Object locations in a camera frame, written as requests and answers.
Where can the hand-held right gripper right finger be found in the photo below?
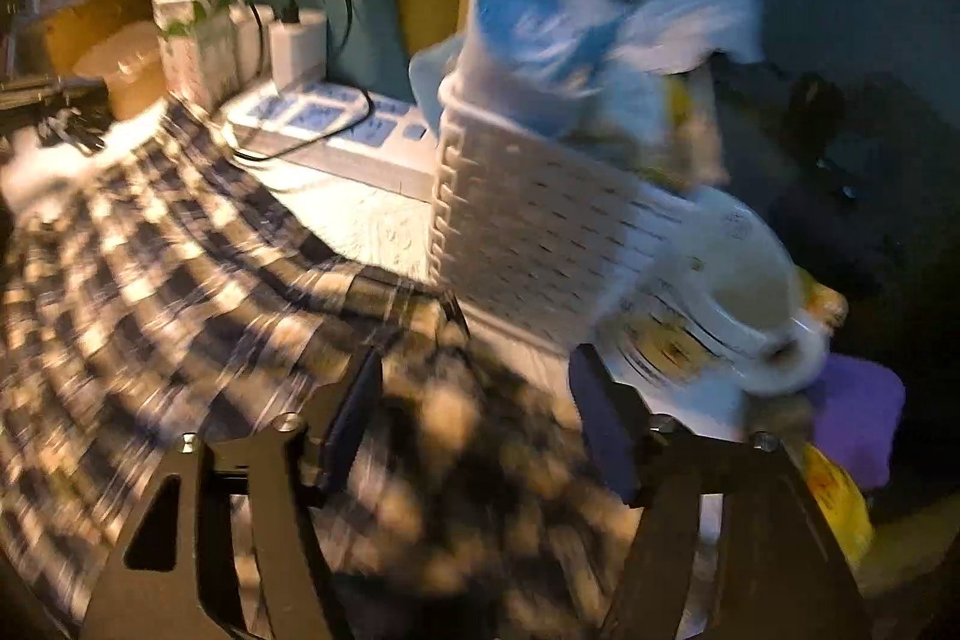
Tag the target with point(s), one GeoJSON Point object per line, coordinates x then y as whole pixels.
{"type": "Point", "coordinates": [606, 434]}

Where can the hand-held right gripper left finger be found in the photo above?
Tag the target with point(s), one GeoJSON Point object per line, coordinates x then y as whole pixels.
{"type": "Point", "coordinates": [351, 419]}

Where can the blue plaid flannel shirt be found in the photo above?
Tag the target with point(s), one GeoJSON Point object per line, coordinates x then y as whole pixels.
{"type": "Point", "coordinates": [187, 280]}

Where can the white perforated plastic basket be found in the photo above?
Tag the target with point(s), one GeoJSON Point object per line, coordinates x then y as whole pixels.
{"type": "Point", "coordinates": [525, 220]}

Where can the purple cloth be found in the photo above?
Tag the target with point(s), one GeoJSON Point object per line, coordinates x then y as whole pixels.
{"type": "Point", "coordinates": [862, 415]}

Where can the white power strip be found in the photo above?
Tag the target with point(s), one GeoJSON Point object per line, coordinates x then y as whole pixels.
{"type": "Point", "coordinates": [337, 130]}

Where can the yellow printed packet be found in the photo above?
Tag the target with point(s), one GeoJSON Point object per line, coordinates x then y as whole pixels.
{"type": "Point", "coordinates": [686, 115]}

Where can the white plug-in charger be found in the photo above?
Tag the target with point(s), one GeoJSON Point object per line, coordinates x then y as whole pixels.
{"type": "Point", "coordinates": [298, 48]}

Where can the small white box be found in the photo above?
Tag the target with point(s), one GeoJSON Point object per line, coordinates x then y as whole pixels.
{"type": "Point", "coordinates": [251, 40]}

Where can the blue and white plastic bags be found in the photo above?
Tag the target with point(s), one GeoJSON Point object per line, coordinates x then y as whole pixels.
{"type": "Point", "coordinates": [525, 40]}

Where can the white green carton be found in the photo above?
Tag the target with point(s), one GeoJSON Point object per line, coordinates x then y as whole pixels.
{"type": "Point", "coordinates": [196, 44]}

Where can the brown cardboard box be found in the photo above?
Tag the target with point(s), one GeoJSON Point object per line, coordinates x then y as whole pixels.
{"type": "Point", "coordinates": [124, 74]}

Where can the black metal tool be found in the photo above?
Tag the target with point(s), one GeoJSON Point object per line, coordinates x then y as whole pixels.
{"type": "Point", "coordinates": [52, 111]}

